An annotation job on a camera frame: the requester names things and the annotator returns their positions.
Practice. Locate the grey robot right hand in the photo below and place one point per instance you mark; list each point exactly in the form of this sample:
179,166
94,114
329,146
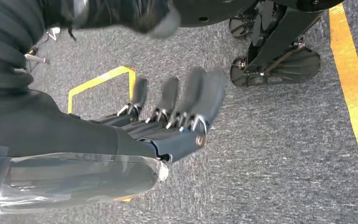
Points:
58,136

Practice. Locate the black robot lower body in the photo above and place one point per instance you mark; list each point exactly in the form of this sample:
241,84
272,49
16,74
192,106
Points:
277,37

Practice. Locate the wide yellow floor tape line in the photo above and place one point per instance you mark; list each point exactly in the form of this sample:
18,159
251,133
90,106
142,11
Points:
352,92

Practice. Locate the yellow floor tape square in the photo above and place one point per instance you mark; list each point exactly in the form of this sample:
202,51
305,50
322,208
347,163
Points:
101,77

